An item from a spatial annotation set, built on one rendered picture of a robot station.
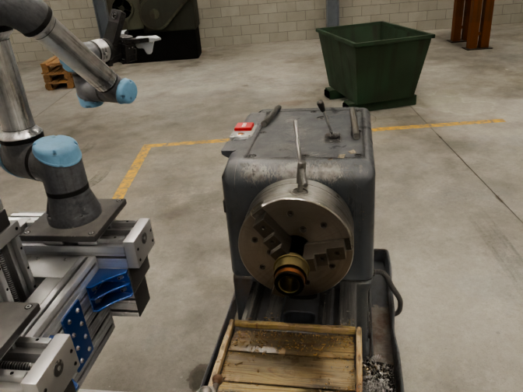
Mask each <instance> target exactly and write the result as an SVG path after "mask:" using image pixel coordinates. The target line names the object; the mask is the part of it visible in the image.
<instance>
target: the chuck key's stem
mask: <svg viewBox="0 0 523 392"><path fill-rule="evenodd" d="M301 168H304V172H305V173H306V161H305V160H302V159H301V160H299V161H298V162H297V184H298V185H297V193H303V183H302V180H301V175H300V169H301Z"/></svg>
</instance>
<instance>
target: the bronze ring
mask: <svg viewBox="0 0 523 392"><path fill-rule="evenodd" d="M273 271H274V275H273V276H274V285H275V287H276V290H277V291H278V292H280V293H282V294H283V295H286V296H295V295H298V294H300V293H301V292H302V291H303V290H304V286H305V284H306V282H307V277H308V275H309V273H310V267H309V264H308V263H307V261H306V260H305V259H304V258H302V257H301V256H300V255H299V254H297V253H293V252H290V253H288V254H284V255H282V256H280V257H278V258H277V259H276V261H275V263H274V265H273Z"/></svg>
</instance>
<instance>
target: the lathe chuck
mask: <svg viewBox="0 0 523 392"><path fill-rule="evenodd" d="M297 185H298V184H284V185H279V186H277V187H273V188H271V189H269V190H267V191H266V192H264V193H263V194H261V195H260V196H258V197H257V198H256V199H255V200H254V202H253V203H252V204H251V206H250V208H249V209H248V211H247V214H246V216H245V219H244V222H243V224H242V227H241V228H240V233H239V237H238V249H239V253H240V258H241V260H242V261H243V264H244V266H245V267H246V269H247V270H248V271H249V273H250V274H251V275H252V276H253V277H254V278H255V279H256V280H257V281H259V282H260V283H261V284H263V285H264V286H266V287H268V288H270V289H272V287H273V285H274V276H273V275H274V271H273V265H274V263H275V260H274V259H273V258H272V257H271V256H270V253H271V251H270V249H269V248H267V246H266V245H264V244H263V242H264V238H263V237H262V236H261V235H260V234H259V233H258V232H257V231H256V230H255V229H254V228H253V225H254V222H255V218H254V217H253V216H252V212H253V211H254V210H255V209H256V208H257V207H259V206H260V205H261V207H262V208H263V209H264V210H265V211H266V212H267V213H268V214H269V215H270V216H271V217H272V218H273V219H274V220H275V221H276V222H277V223H278V224H279V225H280V226H281V227H282V228H283V229H284V230H285V231H286V232H287V233H288V234H289V235H290V236H292V235H296V236H302V237H303V238H304V239H306V240H307V241H308V242H316V241H323V240H337V239H344V238H351V242H352V250H347V251H346V259H344V260H336V261H329V263H328V265H325V266H317V271H310V273H309V275H308V277H307V282H306V284H305V286H304V290H303V291H302V292H301V293H300V294H298V295H296V296H309V295H314V294H318V293H320V292H324V291H326V290H328V289H330V288H332V287H333V286H335V285H337V284H338V283H339V282H340V281H341V280H342V279H343V278H344V277H345V276H346V274H347V272H348V271H349V269H350V267H351V264H352V262H353V255H354V229H353V222H352V219H351V217H350V215H349V213H348V212H347V210H346V208H345V207H344V205H343V204H342V203H341V202H340V201H339V200H338V199H337V198H336V197H334V196H333V195H332V194H330V193H328V192H327V191H324V190H322V189H321V188H319V187H315V186H311V185H308V186H307V187H304V186H303V189H304V190H305V191H306V193H305V194H297V193H294V192H293V191H294V190H296V189H297ZM290 252H293V253H297V254H299V255H300V256H301V257H303V253H304V246H294V245H292V244H291V246H290Z"/></svg>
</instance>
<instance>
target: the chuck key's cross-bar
mask: <svg viewBox="0 0 523 392"><path fill-rule="evenodd" d="M293 128H294V135H295V142H296V149H297V162H298V161H299V160H301V159H302V157H301V151H300V139H299V132H298V126H297V120H294V121H293ZM300 175H301V180H302V183H303V186H304V187H307V186H308V184H307V178H306V175H305V172H304V168H301V169H300Z"/></svg>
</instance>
